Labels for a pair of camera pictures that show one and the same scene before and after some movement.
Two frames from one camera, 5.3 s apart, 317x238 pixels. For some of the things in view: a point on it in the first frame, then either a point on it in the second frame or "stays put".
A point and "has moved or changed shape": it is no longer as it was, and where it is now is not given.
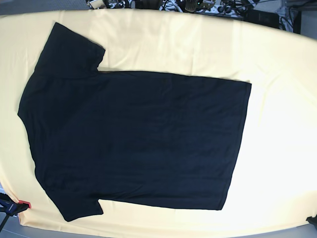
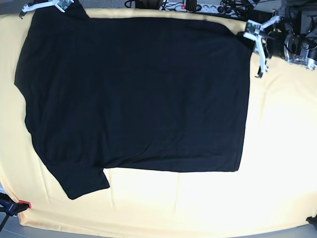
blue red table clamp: x=10 y=207 stays put
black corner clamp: x=312 y=220 stays put
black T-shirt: x=96 y=134 has moved or changed shape
